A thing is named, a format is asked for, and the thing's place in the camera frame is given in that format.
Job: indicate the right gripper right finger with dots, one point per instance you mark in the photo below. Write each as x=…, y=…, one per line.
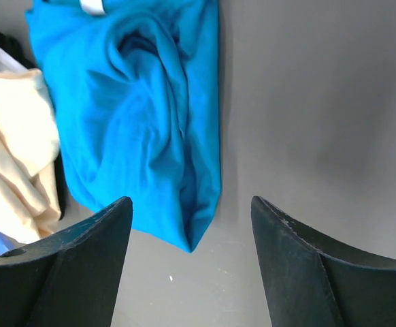
x=311, y=279

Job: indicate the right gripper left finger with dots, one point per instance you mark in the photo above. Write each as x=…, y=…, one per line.
x=70, y=278

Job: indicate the cream t shirt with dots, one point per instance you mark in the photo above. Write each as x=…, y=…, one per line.
x=29, y=146

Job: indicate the blue t shirt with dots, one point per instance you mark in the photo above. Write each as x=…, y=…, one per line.
x=135, y=91

